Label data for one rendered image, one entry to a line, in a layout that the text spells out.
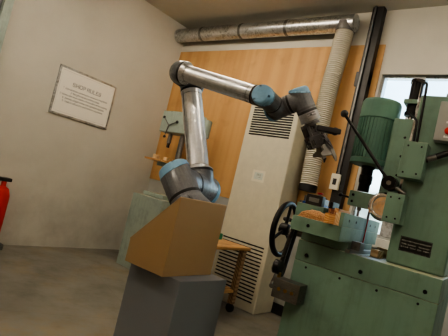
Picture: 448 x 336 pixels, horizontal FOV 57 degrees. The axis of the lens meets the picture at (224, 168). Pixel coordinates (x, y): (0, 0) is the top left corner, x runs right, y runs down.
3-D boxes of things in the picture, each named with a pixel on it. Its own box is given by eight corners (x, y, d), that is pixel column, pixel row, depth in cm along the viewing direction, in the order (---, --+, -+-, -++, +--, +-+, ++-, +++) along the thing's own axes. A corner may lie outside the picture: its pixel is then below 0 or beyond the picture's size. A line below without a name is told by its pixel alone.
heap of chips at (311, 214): (303, 216, 181) (305, 208, 181) (334, 224, 173) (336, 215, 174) (295, 215, 174) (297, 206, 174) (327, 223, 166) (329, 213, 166)
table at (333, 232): (319, 229, 228) (321, 219, 229) (375, 245, 211) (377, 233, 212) (269, 223, 178) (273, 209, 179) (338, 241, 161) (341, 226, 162)
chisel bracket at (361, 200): (350, 209, 199) (354, 191, 199) (380, 215, 191) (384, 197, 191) (345, 207, 193) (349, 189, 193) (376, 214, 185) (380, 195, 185)
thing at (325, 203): (309, 204, 208) (311, 193, 209) (330, 209, 202) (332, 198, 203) (299, 201, 198) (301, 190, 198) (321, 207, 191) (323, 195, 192)
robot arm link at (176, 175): (162, 203, 182) (149, 171, 190) (185, 209, 197) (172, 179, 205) (188, 184, 178) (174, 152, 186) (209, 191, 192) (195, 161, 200)
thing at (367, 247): (330, 241, 218) (331, 233, 218) (370, 252, 206) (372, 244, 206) (301, 239, 185) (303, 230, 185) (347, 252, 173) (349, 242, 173)
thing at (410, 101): (404, 118, 193) (411, 83, 194) (422, 119, 189) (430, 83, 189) (401, 113, 186) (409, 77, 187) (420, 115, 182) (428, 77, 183)
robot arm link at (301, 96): (289, 91, 195) (309, 83, 191) (299, 117, 195) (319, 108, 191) (284, 91, 186) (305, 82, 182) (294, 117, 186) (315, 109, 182)
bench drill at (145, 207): (149, 261, 444) (185, 119, 452) (189, 280, 403) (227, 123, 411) (112, 261, 407) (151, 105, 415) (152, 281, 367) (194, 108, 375)
